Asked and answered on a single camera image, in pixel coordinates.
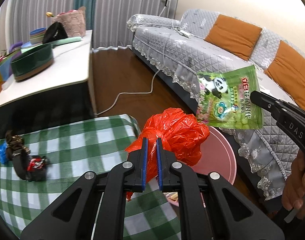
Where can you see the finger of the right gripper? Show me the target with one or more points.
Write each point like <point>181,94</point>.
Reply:
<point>269,103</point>

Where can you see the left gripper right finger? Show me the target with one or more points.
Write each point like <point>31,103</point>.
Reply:
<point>210,207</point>

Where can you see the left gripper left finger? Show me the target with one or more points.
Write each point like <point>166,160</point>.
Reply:
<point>93,207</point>

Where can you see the green panda snack packet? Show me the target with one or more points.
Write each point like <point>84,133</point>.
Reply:
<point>224,99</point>

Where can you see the orange plastic bag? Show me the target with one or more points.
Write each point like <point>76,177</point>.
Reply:
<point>180,133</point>

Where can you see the dark brown wrapper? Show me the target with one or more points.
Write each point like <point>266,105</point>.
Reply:
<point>15,146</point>

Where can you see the pink trash bin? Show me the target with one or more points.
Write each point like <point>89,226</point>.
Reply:
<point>218,156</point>

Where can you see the right hand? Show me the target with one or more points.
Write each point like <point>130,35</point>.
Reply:
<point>294,190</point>

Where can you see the orange cushion far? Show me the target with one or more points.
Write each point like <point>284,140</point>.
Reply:
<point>288,71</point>

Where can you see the orange cushion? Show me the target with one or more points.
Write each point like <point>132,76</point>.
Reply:
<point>235,36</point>
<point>288,71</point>

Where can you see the green checked tablecloth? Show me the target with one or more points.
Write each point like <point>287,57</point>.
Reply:
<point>92,145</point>

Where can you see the orange cushion near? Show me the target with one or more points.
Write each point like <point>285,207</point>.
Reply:
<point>235,36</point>

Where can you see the grey quilted sofa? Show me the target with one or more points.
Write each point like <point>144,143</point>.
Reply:
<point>268,150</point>

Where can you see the power strip on sofa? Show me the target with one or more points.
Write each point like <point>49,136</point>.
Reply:
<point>184,33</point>

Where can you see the white coffee table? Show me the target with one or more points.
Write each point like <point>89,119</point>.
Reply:
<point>61,94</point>

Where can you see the clip lamp on stand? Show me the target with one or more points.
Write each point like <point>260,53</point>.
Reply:
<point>168,2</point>

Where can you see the dark green round basin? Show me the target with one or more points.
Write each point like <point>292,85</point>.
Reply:
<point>32,62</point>

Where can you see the colourful storage box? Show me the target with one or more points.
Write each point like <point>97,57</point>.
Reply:
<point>5,68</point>

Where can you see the black cap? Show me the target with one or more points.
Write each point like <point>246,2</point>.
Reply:
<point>54,32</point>

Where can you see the stacked coloured bowls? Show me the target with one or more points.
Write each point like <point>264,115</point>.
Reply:
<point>37,35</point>

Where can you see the grey curtains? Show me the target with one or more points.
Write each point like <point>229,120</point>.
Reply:
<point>106,18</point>

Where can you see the pink lace basket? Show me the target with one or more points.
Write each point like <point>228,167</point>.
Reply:
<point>73,21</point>

